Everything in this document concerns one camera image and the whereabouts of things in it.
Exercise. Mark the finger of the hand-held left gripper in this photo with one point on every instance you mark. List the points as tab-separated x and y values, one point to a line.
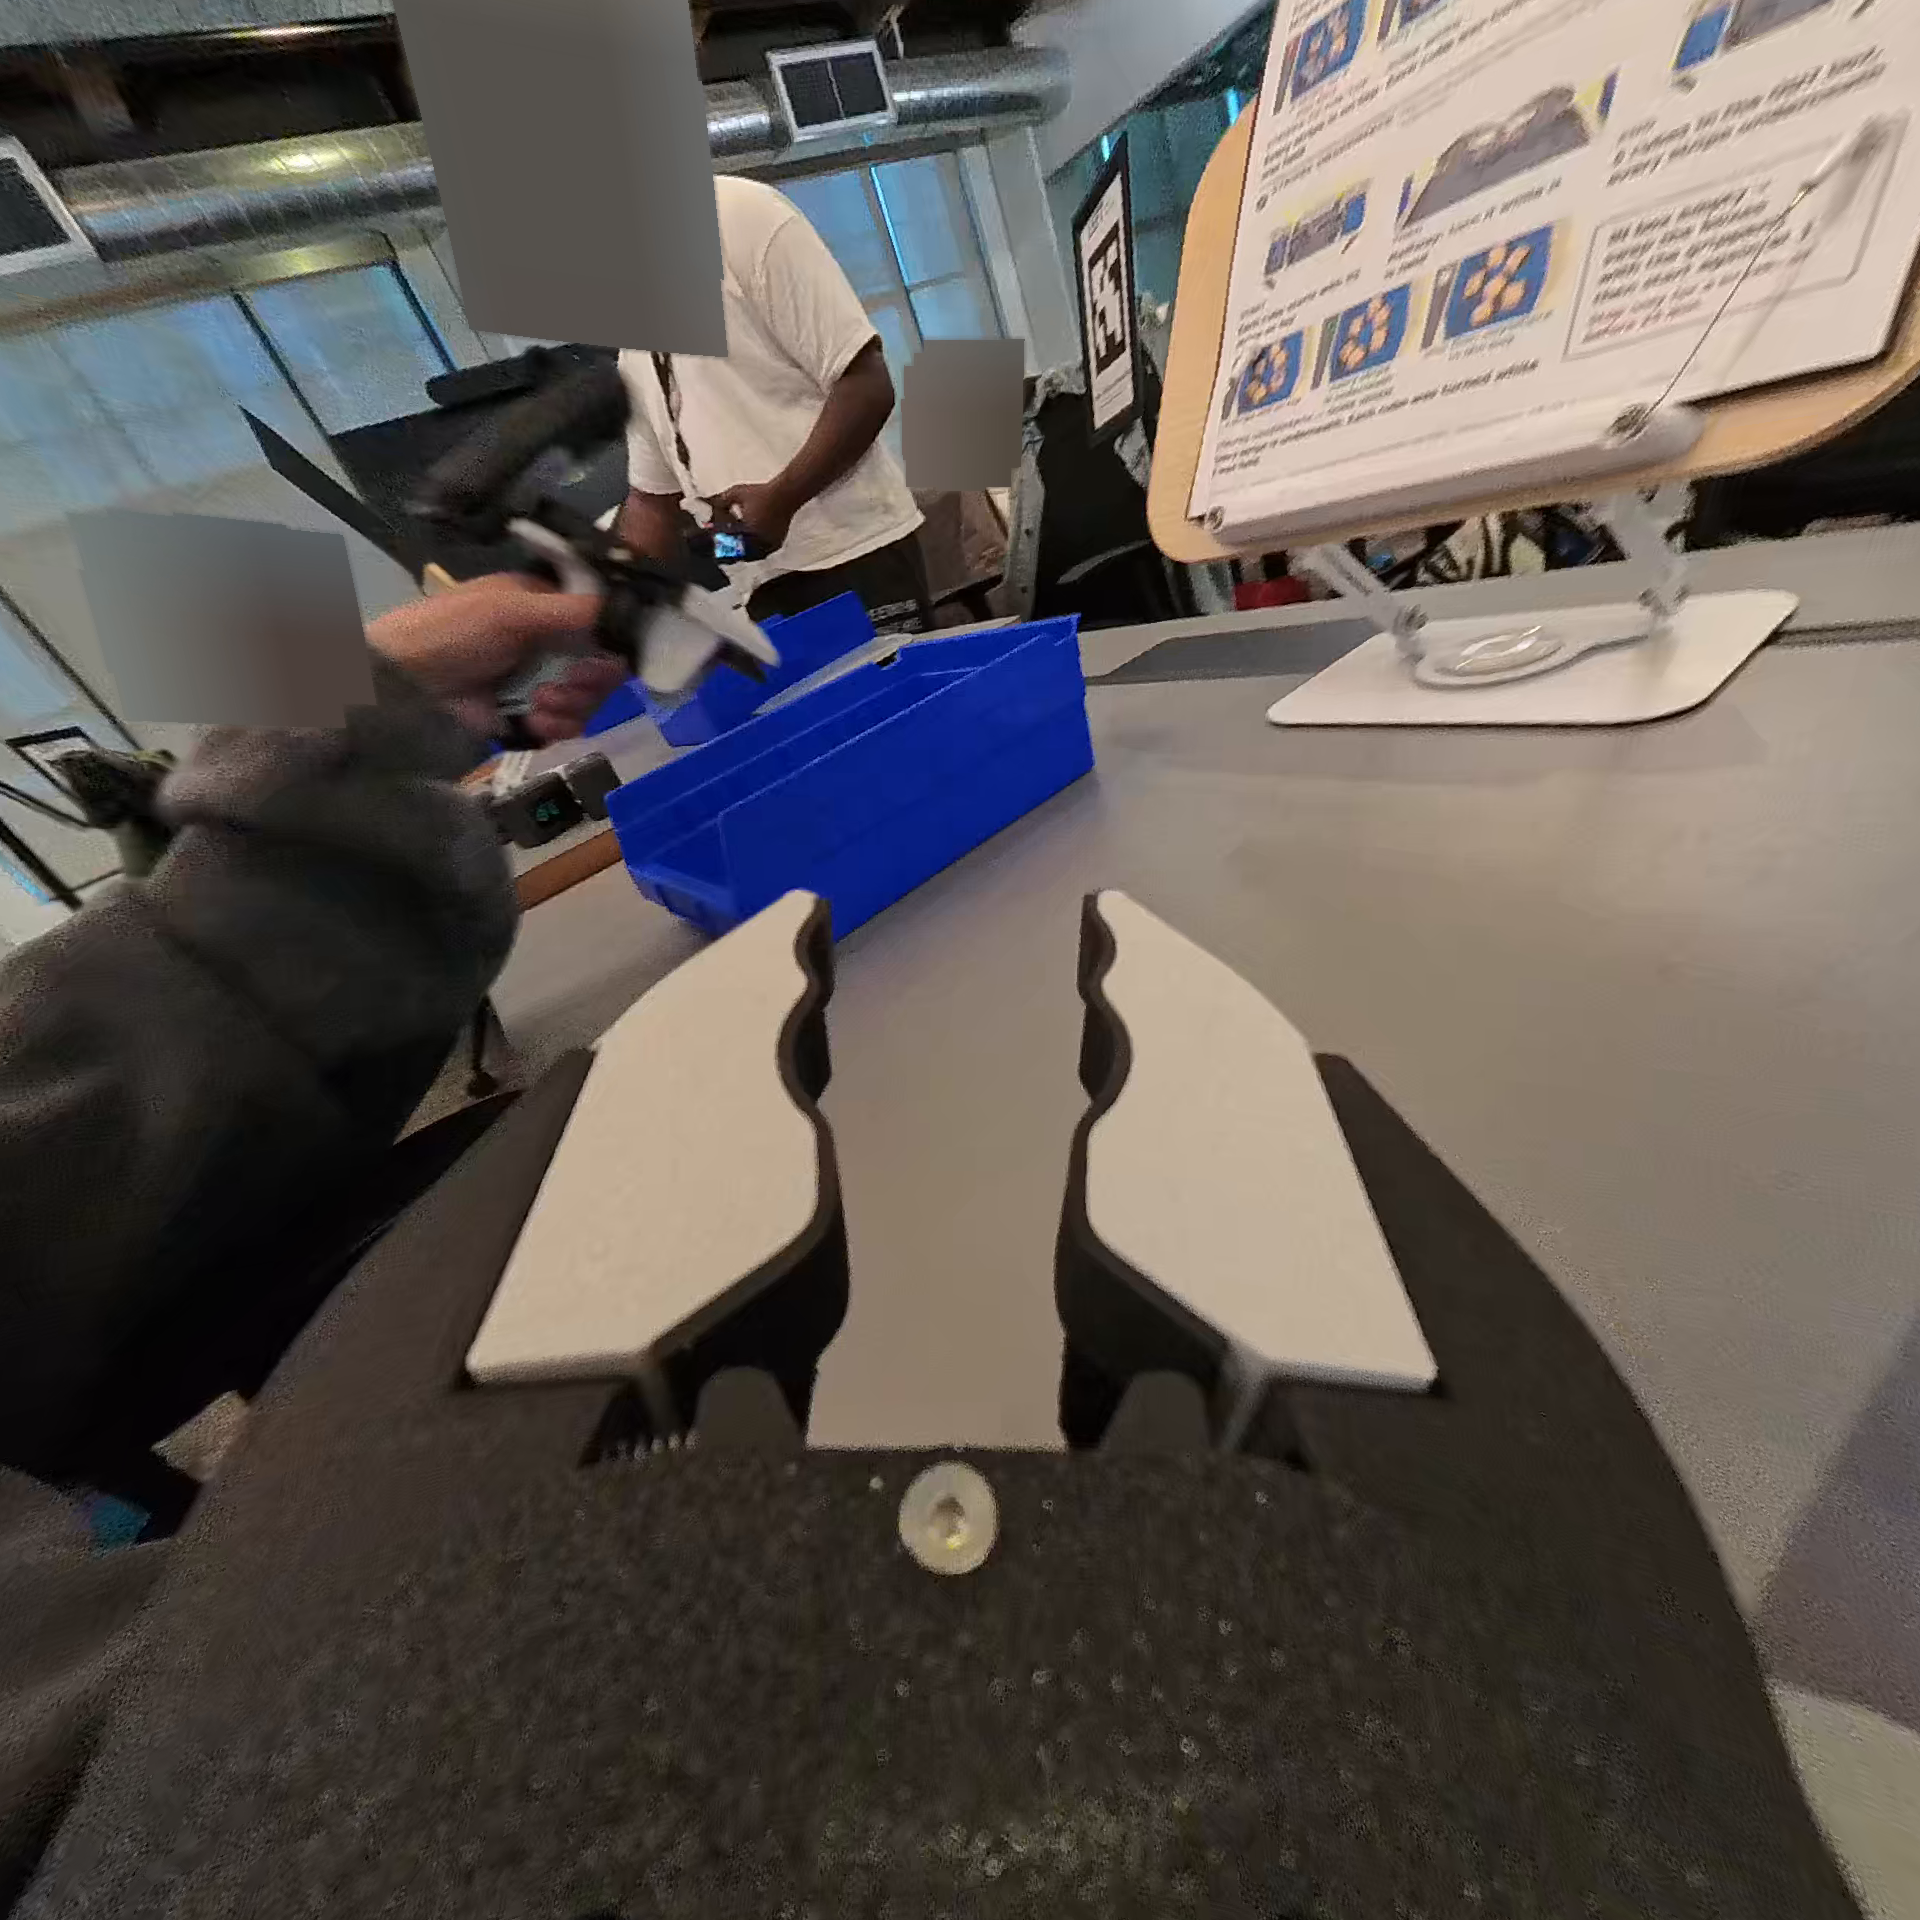
681	648
735	627

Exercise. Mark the blue plastic bin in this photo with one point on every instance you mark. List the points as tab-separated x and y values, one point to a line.
810	644
931	779
618	713

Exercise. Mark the grey hooded sweatshirt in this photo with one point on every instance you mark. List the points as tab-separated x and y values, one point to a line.
59	1650

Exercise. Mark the black-framed marker sign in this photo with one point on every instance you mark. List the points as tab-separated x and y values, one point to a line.
1109	283
43	749

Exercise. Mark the tan jacket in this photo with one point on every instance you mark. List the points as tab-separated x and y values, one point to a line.
960	547

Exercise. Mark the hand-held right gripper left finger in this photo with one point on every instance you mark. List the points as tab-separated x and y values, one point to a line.
662	1201

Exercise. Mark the printed instruction sheet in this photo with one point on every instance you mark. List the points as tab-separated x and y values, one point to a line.
1501	225

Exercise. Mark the black battery charger box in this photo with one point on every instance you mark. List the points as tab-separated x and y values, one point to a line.
592	786
533	813

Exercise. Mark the black office chair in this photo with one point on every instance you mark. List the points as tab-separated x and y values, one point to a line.
1095	511

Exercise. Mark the silver ventilation duct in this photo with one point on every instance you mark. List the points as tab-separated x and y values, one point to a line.
931	90

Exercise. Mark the silver metal plate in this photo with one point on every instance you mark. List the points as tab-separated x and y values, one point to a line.
839	672

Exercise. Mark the white document stand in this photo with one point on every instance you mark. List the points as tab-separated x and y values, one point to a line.
1530	667

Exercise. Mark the person's left hand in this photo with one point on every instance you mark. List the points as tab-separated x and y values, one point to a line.
480	644

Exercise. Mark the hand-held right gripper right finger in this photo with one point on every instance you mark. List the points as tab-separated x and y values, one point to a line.
1253	1201

